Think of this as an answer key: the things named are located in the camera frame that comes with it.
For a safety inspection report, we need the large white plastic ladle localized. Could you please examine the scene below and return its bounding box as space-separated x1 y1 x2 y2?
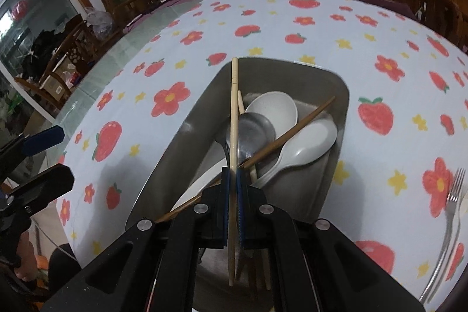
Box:
171 91 298 210

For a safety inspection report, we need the fruit flower print tablecloth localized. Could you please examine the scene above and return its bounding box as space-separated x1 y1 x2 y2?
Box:
57 0 467 296

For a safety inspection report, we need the dark brown chopstick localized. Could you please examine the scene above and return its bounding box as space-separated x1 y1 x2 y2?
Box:
156 96 335 223

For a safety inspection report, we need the wooden chair by window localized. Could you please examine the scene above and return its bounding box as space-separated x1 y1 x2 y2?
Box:
14 15 103 110

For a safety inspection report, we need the steel fork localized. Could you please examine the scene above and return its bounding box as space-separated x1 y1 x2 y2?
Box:
419 168 466 306

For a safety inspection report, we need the light bamboo chopstick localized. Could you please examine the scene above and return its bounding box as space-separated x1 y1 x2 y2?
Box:
238 90 271 291
228 57 239 287

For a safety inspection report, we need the left hand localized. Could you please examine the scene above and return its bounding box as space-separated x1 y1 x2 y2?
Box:
14 231 38 282

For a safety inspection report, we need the metal rectangular tray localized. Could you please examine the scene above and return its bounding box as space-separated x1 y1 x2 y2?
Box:
124 56 350 311

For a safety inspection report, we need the small white plastic spoon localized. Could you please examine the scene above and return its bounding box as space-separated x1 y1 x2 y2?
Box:
252 118 338 188

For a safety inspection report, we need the large steel spoon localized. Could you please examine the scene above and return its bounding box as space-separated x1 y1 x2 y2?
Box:
237 112 276 164

